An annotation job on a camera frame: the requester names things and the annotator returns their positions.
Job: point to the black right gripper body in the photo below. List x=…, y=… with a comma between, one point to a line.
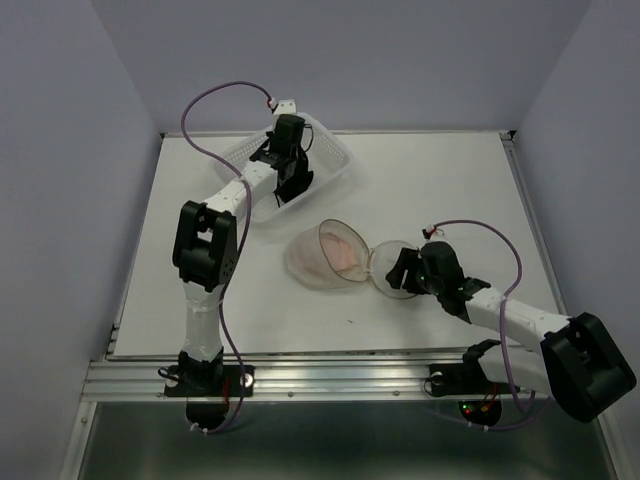
x=425, y=283

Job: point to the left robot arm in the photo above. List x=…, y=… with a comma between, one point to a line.
x=209, y=239

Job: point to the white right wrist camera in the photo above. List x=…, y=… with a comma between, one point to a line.
x=432, y=233

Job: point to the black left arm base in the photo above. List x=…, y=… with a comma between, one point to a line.
x=211, y=406

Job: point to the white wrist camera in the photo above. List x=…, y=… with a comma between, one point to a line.
x=282, y=107
x=432, y=233

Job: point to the aluminium front rail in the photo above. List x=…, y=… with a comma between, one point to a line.
x=284, y=378

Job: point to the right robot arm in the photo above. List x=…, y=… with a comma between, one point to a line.
x=573, y=360

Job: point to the white mesh laundry bag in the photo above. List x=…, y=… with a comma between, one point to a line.
x=305, y=261

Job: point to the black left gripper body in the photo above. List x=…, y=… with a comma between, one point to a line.
x=297, y=153

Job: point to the black bra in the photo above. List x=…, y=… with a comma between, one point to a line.
x=293, y=188

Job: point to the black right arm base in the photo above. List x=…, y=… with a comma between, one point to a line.
x=481, y=406

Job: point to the white perforated plastic basket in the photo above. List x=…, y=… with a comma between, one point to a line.
x=328, y=158

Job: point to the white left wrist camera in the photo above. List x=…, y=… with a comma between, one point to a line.
x=282, y=107

